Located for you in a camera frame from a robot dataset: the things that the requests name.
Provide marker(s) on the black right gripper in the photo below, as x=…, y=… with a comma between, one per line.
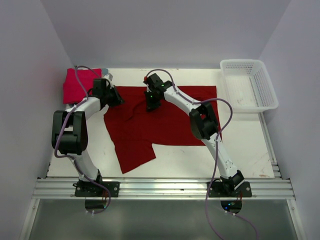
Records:
x=151, y=106

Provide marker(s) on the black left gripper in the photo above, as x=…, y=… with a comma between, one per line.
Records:
x=118, y=100

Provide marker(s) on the dark red t shirt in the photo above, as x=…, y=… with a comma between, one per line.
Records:
x=133, y=130

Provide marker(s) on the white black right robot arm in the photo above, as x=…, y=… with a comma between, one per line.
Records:
x=204, y=126

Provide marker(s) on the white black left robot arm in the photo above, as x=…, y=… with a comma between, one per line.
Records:
x=70, y=137

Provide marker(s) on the folded pink t shirt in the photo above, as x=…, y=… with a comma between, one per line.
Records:
x=75, y=85

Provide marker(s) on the white perforated plastic basket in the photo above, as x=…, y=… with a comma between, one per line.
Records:
x=248, y=85

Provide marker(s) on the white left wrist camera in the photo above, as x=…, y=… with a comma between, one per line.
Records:
x=108, y=76

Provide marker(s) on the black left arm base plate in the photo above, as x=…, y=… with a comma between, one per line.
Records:
x=90, y=190

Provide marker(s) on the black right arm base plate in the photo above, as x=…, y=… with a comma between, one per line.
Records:
x=217, y=191

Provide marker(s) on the aluminium mounting rail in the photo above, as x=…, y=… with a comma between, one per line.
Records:
x=167, y=188

